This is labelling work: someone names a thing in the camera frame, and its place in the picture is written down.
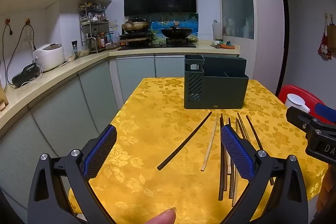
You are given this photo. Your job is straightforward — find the black wok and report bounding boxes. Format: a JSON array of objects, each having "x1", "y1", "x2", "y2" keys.
[{"x1": 161, "y1": 25, "x2": 193, "y2": 39}]

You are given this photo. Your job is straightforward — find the person's right hand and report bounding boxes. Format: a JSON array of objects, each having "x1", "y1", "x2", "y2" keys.
[{"x1": 316, "y1": 165, "x2": 336, "y2": 214}]

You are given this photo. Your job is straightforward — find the dark green utensil holder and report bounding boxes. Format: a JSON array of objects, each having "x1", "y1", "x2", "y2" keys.
[{"x1": 184, "y1": 55, "x2": 249, "y2": 110}]

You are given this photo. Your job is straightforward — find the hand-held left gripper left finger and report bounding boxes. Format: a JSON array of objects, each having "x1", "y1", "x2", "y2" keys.
[{"x1": 28, "y1": 124, "x2": 118, "y2": 224}]

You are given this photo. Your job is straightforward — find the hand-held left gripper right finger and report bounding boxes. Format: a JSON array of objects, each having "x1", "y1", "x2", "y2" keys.
[{"x1": 220, "y1": 125, "x2": 309, "y2": 224}]

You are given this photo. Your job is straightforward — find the black chopstick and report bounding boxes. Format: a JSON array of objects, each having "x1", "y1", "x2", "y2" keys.
[{"x1": 157, "y1": 112, "x2": 213, "y2": 171}]

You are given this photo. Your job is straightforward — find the black grill pan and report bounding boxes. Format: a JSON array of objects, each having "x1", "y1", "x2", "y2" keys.
[{"x1": 119, "y1": 31, "x2": 153, "y2": 46}]

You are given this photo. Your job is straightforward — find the brown hanging bag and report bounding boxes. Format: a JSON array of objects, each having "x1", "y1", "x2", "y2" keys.
[{"x1": 326, "y1": 18, "x2": 336, "y2": 52}]

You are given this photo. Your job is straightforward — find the black power cord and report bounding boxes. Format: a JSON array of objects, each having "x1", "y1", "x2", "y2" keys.
[{"x1": 1, "y1": 19, "x2": 14, "y2": 83}]

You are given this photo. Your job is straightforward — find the black gas cooktop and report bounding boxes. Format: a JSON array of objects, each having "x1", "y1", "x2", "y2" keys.
[{"x1": 117, "y1": 42, "x2": 197, "y2": 51}]

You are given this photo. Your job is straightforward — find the pale green base cabinets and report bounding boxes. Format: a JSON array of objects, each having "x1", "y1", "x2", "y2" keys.
[{"x1": 0, "y1": 54, "x2": 185, "y2": 222}]

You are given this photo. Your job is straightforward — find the brown wooden chopstick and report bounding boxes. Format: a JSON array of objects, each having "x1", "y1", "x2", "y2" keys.
[
  {"x1": 237, "y1": 112, "x2": 253, "y2": 141},
  {"x1": 228, "y1": 119, "x2": 235, "y2": 199}
]

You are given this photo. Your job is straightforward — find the white plastic bottle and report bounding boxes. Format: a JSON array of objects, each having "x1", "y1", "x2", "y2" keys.
[{"x1": 285, "y1": 93, "x2": 311, "y2": 113}]

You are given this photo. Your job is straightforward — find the metal spice rack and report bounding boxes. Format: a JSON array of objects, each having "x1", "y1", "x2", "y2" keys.
[{"x1": 79, "y1": 2, "x2": 109, "y2": 54}]

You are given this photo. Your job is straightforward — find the light bamboo chopstick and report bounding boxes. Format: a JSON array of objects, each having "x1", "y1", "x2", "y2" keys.
[{"x1": 201, "y1": 114, "x2": 219, "y2": 171}]

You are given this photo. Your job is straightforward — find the red plastic stool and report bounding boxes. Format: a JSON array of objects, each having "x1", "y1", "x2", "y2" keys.
[{"x1": 278, "y1": 84, "x2": 336, "y2": 125}]

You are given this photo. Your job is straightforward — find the white rice cooker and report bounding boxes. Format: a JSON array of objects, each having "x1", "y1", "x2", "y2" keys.
[{"x1": 34, "y1": 43, "x2": 66, "y2": 72}]

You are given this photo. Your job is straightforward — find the wooden cutting board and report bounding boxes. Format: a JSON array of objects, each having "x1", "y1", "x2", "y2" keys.
[{"x1": 0, "y1": 80, "x2": 9, "y2": 111}]

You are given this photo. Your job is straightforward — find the pepper grinder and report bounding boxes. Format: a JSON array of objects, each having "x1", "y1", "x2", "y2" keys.
[{"x1": 71, "y1": 40, "x2": 80, "y2": 60}]

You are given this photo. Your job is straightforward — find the red hanging pot holder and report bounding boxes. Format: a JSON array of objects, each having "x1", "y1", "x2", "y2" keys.
[{"x1": 318, "y1": 27, "x2": 332, "y2": 59}]

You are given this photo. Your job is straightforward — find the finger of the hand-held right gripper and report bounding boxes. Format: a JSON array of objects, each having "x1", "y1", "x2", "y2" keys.
[
  {"x1": 286, "y1": 106, "x2": 322, "y2": 133},
  {"x1": 316, "y1": 103, "x2": 336, "y2": 123}
]

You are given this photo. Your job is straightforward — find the paper towel roll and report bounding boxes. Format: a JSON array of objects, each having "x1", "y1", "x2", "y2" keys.
[{"x1": 212, "y1": 20, "x2": 223, "y2": 41}]

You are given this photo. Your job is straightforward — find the black countertop appliance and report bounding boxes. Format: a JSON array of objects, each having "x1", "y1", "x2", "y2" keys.
[{"x1": 12, "y1": 63, "x2": 40, "y2": 88}]

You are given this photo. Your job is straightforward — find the golden wok with lid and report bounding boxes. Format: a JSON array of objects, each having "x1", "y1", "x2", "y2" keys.
[{"x1": 121, "y1": 17, "x2": 151, "y2": 31}]

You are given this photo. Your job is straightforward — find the blue scenic tile panel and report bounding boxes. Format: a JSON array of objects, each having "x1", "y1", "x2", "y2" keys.
[{"x1": 150, "y1": 13, "x2": 199, "y2": 43}]

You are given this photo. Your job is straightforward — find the yellow floral tablecloth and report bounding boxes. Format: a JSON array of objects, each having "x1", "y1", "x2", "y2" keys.
[{"x1": 68, "y1": 77, "x2": 328, "y2": 224}]

